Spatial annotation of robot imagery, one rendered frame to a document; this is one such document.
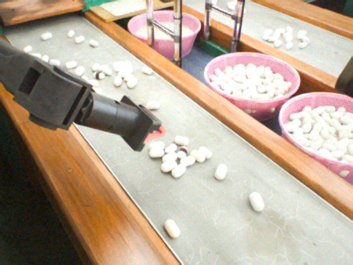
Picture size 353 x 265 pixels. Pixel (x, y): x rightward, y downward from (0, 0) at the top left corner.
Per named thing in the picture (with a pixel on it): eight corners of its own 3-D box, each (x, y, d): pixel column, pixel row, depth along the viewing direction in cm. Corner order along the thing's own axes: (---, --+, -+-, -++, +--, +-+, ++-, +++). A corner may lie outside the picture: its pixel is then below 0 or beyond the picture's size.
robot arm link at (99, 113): (76, 129, 50) (93, 95, 50) (57, 110, 55) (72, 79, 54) (112, 138, 56) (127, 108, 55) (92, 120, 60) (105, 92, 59)
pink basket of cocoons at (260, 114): (272, 141, 87) (280, 112, 81) (185, 109, 98) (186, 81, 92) (304, 94, 104) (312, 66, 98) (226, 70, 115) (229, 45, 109)
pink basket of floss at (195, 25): (193, 68, 116) (194, 43, 110) (120, 61, 121) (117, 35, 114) (204, 36, 136) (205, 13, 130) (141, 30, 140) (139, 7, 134)
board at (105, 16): (105, 23, 124) (105, 19, 123) (88, 10, 133) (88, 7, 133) (178, 4, 139) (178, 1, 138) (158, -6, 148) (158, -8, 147)
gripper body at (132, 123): (131, 96, 64) (101, 84, 59) (160, 123, 58) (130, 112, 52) (114, 124, 66) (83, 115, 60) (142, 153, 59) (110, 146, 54)
